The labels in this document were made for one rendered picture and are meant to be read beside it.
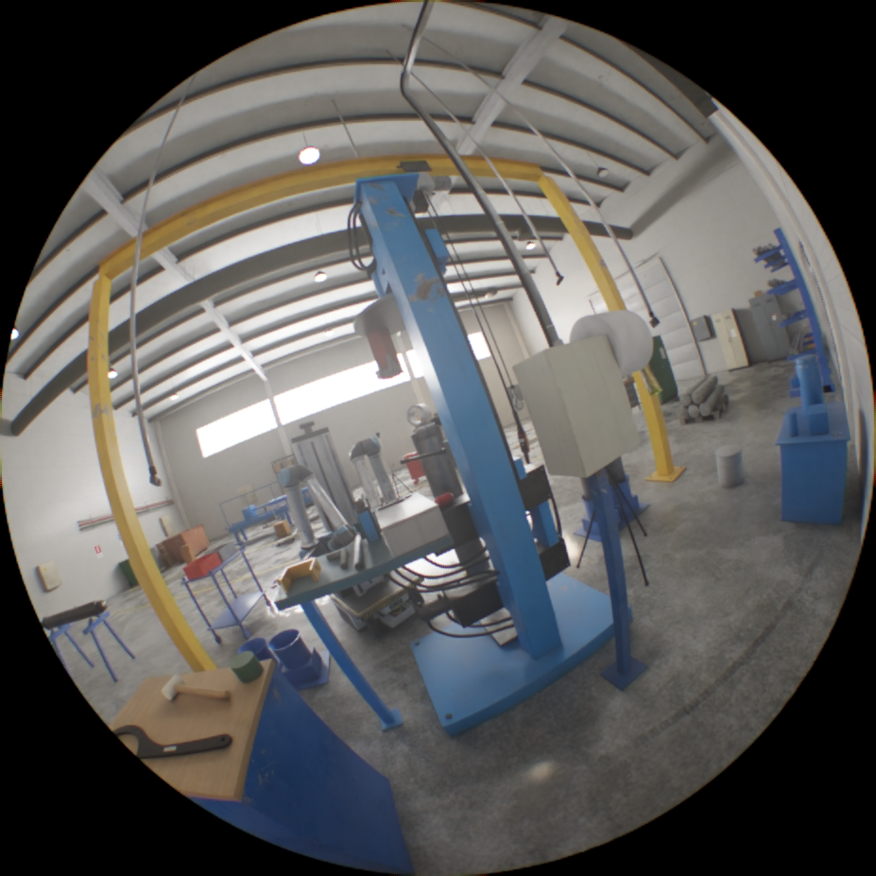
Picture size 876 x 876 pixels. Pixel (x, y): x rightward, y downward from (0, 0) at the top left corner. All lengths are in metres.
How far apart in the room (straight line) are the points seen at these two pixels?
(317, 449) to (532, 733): 2.47
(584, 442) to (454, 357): 0.64
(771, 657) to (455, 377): 2.05
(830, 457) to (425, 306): 2.60
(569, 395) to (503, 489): 0.56
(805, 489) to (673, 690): 1.59
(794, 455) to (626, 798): 2.12
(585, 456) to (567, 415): 0.14
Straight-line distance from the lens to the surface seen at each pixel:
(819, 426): 2.53
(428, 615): 1.82
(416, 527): 1.17
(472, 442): 1.23
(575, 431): 0.91
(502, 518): 1.32
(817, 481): 2.58
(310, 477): 2.22
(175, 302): 7.07
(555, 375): 0.89
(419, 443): 2.04
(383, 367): 1.87
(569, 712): 1.72
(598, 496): 1.11
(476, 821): 1.58
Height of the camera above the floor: 1.48
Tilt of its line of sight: 3 degrees down
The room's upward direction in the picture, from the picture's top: 20 degrees counter-clockwise
